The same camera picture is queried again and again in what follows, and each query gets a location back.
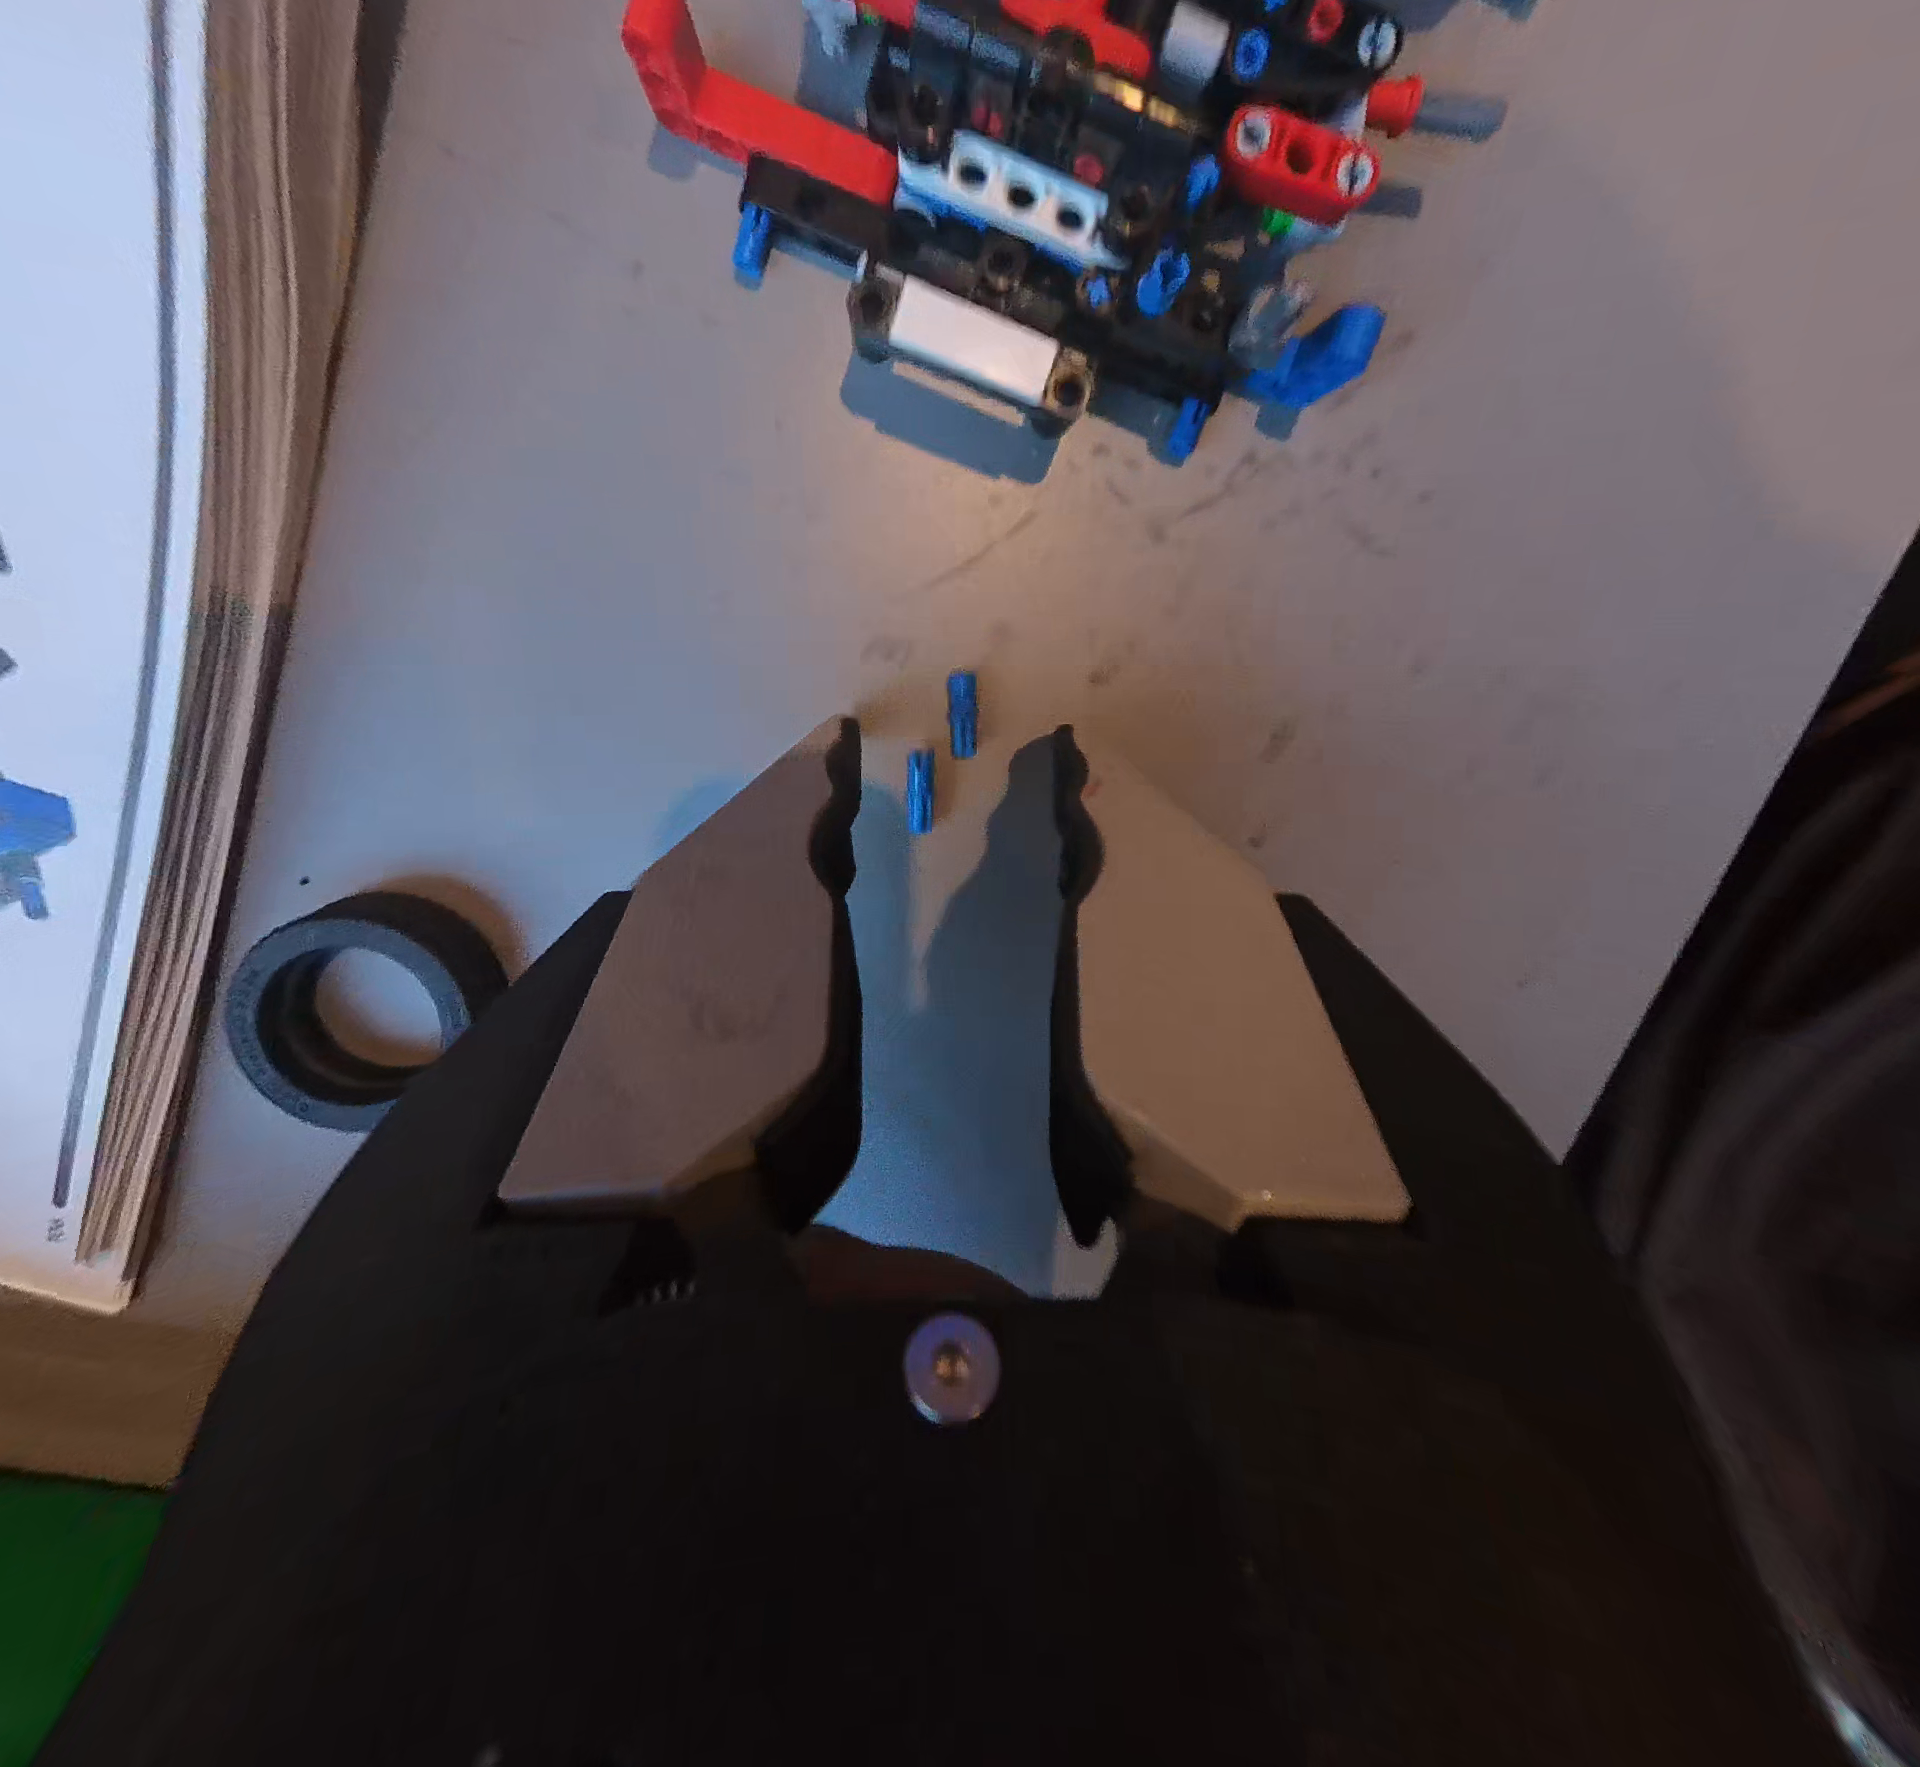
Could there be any green plastic bin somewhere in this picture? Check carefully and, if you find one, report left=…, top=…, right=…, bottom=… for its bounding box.
left=0, top=1473, right=167, bottom=1767

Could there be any grey desk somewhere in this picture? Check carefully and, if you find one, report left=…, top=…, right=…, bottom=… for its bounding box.
left=0, top=0, right=1920, bottom=1490

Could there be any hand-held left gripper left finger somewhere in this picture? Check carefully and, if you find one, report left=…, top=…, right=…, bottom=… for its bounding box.
left=494, top=715, right=870, bottom=1236

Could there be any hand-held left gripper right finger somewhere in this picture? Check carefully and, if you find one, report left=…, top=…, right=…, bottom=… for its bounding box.
left=1007, top=724, right=1416, bottom=1253

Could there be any open instruction booklet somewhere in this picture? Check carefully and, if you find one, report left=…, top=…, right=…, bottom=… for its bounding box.
left=0, top=0, right=438, bottom=1312

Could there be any toy brick race car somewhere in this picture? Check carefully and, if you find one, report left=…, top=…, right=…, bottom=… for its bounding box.
left=618, top=0, right=1628, bottom=466

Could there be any black rubber toy tyre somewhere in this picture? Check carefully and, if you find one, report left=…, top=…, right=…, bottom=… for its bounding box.
left=225, top=890, right=512, bottom=1133

